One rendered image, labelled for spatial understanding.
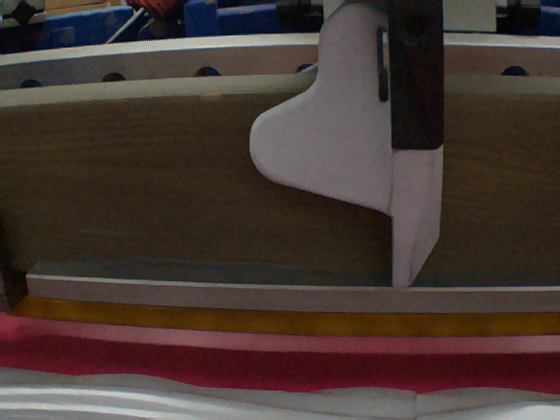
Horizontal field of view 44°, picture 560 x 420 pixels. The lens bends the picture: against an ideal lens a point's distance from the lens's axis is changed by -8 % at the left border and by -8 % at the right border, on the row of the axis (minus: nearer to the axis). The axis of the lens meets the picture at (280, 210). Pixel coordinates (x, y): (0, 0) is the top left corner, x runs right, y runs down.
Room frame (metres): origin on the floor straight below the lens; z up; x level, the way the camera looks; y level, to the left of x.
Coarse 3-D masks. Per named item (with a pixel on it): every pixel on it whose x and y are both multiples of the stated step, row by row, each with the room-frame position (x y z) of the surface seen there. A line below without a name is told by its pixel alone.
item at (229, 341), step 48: (0, 336) 0.26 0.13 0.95; (48, 336) 0.26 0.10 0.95; (96, 336) 0.26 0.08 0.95; (144, 336) 0.26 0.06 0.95; (192, 336) 0.26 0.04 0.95; (240, 336) 0.26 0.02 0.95; (288, 336) 0.26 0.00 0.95; (336, 336) 0.26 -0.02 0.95; (192, 384) 0.23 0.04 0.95; (240, 384) 0.23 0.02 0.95; (288, 384) 0.22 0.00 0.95; (336, 384) 0.22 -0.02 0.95; (384, 384) 0.22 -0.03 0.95
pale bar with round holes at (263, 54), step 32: (384, 32) 0.51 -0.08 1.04; (0, 64) 0.52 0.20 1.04; (32, 64) 0.51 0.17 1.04; (64, 64) 0.51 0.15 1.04; (96, 64) 0.50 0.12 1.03; (128, 64) 0.50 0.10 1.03; (160, 64) 0.49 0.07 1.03; (192, 64) 0.49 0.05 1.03; (224, 64) 0.48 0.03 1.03; (256, 64) 0.48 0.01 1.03; (288, 64) 0.48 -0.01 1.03; (448, 64) 0.46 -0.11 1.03; (480, 64) 0.45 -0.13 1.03; (512, 64) 0.45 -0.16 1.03; (544, 64) 0.45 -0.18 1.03
